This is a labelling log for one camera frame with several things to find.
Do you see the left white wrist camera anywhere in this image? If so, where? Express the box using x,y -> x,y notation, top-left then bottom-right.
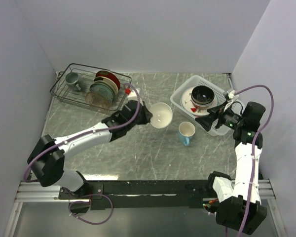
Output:
125,88 -> 141,101

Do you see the dark red plate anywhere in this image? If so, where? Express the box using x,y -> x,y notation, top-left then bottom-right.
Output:
96,70 -> 121,90

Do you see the grey ceramic mug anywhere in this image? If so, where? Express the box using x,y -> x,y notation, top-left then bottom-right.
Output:
65,72 -> 82,92

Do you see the purple cable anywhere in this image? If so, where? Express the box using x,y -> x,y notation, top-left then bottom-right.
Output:
23,82 -> 141,225
224,84 -> 274,237

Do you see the dark striped bottom bowl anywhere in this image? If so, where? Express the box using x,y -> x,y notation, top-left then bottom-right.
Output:
191,85 -> 215,105

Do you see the black wire dish rack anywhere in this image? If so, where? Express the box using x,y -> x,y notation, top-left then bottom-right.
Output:
50,63 -> 132,115

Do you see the light blue mug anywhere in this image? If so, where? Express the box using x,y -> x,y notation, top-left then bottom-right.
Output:
178,121 -> 196,146

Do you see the clear brown glass plate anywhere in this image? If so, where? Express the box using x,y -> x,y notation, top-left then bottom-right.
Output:
85,91 -> 111,109

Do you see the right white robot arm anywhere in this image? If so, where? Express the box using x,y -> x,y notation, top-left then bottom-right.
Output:
196,102 -> 267,235

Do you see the teal patterned plate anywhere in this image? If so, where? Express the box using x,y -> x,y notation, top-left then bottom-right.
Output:
90,83 -> 115,102

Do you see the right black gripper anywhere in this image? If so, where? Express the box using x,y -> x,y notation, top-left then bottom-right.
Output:
195,100 -> 245,131

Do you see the white light blue bowl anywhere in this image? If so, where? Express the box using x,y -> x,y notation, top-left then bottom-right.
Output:
148,102 -> 173,129

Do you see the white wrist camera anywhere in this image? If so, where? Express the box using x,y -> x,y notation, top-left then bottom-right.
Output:
223,90 -> 239,111
125,88 -> 141,101

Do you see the white watermelon pattern plate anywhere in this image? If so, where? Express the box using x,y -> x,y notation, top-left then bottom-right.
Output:
181,87 -> 220,117

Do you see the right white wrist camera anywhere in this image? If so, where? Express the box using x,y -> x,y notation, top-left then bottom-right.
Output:
223,90 -> 239,111

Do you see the white top bowl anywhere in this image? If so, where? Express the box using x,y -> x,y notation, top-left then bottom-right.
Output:
195,105 -> 212,113

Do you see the cream plate in rack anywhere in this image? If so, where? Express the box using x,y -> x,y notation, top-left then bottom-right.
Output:
94,77 -> 119,95

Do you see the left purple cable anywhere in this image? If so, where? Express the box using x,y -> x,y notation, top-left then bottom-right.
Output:
23,82 -> 141,225

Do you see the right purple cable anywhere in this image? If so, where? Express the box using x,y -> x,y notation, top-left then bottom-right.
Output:
224,84 -> 274,237

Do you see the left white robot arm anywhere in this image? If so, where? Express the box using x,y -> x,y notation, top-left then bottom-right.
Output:
27,100 -> 152,198

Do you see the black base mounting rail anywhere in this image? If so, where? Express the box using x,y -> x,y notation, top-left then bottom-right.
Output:
59,180 -> 217,210

